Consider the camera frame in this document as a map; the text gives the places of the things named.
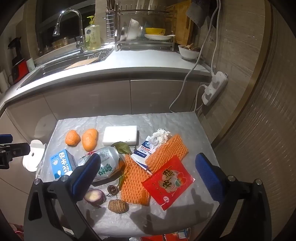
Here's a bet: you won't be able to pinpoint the small mandarin peel piece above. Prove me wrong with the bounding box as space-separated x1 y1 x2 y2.
116 159 126 174

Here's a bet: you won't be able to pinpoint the white round stool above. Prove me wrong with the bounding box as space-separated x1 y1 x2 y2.
22 139 48 172

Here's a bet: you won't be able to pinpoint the grey hanging cloth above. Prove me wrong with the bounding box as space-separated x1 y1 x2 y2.
186 0 210 28

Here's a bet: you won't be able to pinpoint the large green leaf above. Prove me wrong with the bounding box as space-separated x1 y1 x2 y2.
111 142 132 155

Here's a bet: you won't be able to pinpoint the chrome faucet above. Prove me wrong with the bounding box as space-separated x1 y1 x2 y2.
53 9 85 50

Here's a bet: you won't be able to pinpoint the blue milk carton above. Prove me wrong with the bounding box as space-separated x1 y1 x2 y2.
50 149 77 181

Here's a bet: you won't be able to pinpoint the red packaging box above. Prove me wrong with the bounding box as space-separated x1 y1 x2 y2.
141 228 192 241

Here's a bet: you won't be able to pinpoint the round metal steamer plate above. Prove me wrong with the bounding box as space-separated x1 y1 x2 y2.
88 50 110 62

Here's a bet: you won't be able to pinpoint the red snack packet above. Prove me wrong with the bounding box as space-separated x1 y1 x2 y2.
141 155 195 211

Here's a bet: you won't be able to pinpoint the metal dish rack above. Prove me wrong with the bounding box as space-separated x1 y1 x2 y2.
105 3 176 51

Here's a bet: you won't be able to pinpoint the white tissue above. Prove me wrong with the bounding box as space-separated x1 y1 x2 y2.
148 129 173 146

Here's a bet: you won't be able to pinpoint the white padded mat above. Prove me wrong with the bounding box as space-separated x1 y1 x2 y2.
35 111 222 239

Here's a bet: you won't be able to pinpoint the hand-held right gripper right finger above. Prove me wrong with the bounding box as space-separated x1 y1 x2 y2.
176 153 271 241

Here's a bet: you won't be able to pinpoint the wooden cutting board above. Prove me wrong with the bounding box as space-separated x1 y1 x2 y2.
165 1 195 45

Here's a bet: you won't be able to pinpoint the purple fruit shell half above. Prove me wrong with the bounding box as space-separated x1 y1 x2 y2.
84 189 107 207

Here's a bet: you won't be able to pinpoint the white plate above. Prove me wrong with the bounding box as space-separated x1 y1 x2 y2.
144 34 176 41

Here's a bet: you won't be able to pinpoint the small leafy twig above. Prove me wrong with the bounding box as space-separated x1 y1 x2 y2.
117 173 127 189

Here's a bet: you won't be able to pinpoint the brown scaly fruit shell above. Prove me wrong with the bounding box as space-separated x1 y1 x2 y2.
108 199 129 215

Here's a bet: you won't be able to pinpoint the thin wooden board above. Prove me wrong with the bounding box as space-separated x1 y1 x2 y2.
62 58 99 70

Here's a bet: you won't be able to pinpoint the steel sink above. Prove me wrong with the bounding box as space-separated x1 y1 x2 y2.
17 47 114 90

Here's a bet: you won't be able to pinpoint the white power cable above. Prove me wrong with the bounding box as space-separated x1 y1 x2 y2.
169 23 214 114
209 0 221 80

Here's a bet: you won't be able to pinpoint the white blue wipe packet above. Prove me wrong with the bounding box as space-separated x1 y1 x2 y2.
131 137 154 171

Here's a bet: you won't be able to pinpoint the beige cabinet door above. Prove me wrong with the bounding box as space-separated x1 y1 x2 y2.
5 80 131 149
130 79 212 115

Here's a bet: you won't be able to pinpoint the red black blender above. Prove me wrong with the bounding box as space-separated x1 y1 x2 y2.
8 37 28 85

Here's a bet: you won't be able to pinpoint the orange foam net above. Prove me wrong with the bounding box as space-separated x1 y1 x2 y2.
120 154 152 206
145 134 189 173

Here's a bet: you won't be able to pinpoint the white power strip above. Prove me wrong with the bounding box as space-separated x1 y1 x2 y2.
202 71 228 106

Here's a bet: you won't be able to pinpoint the dish soap bottle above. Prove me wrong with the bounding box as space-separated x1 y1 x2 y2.
84 15 101 51

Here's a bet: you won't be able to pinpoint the white paper roll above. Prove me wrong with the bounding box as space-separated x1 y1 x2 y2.
0 71 7 93

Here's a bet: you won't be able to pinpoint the dark dried fruit shell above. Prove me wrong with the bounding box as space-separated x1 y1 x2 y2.
107 184 120 197

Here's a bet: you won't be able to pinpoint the orange tangerine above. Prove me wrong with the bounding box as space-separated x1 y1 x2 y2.
65 130 81 146

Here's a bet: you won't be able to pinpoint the glass storage jars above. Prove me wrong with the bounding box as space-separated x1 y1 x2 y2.
52 37 68 49

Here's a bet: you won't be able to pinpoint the white foam block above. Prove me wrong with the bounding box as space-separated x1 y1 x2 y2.
102 125 138 145

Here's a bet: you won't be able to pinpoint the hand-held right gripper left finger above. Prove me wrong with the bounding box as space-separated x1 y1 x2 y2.
23 153 109 241

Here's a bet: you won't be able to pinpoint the yellow bowl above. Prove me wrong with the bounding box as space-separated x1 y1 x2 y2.
145 27 166 36

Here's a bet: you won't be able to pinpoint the white bowl with food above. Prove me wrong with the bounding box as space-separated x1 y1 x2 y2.
178 44 201 61

